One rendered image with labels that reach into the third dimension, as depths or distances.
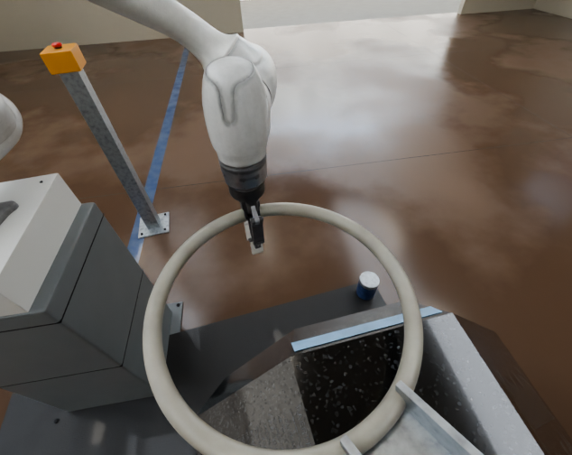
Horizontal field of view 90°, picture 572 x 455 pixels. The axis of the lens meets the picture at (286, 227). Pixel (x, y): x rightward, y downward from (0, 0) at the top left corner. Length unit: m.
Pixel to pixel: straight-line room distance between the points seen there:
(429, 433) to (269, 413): 0.27
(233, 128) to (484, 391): 0.61
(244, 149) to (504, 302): 1.69
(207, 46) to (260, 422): 0.69
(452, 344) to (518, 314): 1.28
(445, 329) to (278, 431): 0.37
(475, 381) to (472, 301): 1.21
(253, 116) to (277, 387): 0.48
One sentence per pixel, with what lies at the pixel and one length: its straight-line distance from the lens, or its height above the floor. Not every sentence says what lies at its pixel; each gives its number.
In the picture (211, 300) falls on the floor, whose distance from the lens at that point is 1.67.
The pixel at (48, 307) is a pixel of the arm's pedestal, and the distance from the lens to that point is 0.92.
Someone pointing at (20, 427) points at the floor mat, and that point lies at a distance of 1.82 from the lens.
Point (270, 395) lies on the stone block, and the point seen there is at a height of 0.80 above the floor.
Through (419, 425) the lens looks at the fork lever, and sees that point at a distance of 0.53.
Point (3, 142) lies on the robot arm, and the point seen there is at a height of 1.05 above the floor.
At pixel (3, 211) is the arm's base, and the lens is 1.02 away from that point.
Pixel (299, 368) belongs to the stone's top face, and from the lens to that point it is 0.58.
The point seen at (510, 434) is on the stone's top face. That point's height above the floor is 0.85.
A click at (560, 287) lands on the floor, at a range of 2.18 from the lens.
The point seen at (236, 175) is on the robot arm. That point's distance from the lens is 0.53.
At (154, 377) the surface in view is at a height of 0.95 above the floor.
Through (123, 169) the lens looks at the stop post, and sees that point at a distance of 1.86.
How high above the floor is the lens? 1.41
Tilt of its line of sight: 47 degrees down
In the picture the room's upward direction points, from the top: 3 degrees counter-clockwise
